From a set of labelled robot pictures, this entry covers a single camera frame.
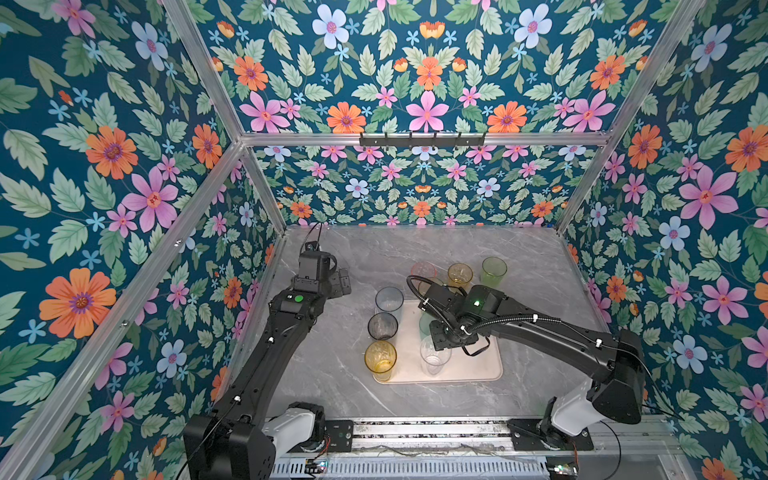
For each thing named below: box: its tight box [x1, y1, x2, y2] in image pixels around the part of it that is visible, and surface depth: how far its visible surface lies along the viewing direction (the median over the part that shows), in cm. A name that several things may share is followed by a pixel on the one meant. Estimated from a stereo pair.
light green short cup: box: [480, 256, 508, 288], surface depth 100 cm
